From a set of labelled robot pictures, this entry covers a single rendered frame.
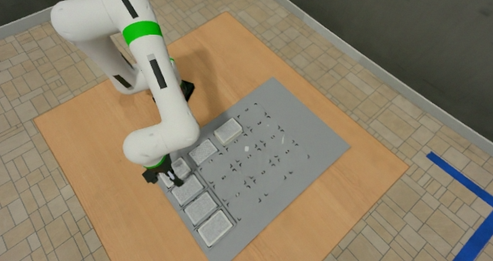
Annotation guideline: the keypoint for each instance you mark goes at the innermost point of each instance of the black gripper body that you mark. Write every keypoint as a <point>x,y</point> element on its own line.
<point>167,168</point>

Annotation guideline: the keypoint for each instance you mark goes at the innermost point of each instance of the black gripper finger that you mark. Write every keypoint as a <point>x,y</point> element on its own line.
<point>174,178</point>

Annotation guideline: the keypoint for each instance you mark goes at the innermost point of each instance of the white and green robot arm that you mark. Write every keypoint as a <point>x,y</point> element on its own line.
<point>86,24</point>

